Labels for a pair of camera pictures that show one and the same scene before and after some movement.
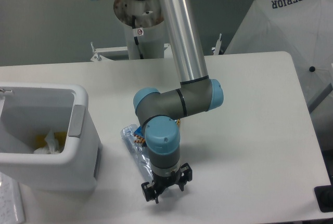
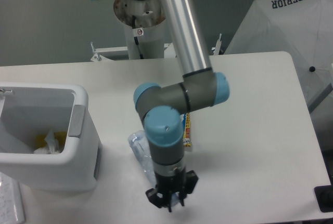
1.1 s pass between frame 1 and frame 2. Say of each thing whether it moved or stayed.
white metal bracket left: stayed
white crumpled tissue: stayed
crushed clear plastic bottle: moved
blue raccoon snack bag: moved
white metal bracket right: stayed
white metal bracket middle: stayed
